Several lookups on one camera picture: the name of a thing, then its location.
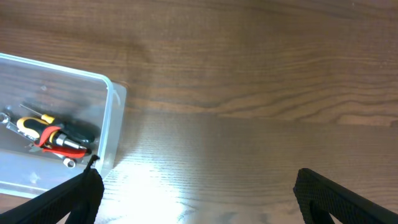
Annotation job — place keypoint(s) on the silver offset ring wrench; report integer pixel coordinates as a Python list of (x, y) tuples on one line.
[(6, 120)]

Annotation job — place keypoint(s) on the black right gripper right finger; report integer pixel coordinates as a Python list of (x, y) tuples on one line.
[(320, 200)]

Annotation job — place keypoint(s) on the small yellow black screwdriver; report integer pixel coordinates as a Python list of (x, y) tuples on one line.
[(77, 131)]

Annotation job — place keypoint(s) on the clear plastic container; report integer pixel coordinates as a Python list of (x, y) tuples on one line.
[(88, 99)]

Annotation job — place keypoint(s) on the red black side cutters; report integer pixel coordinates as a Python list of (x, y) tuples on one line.
[(59, 151)]

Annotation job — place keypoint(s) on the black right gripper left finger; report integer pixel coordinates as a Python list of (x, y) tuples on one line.
[(78, 199)]

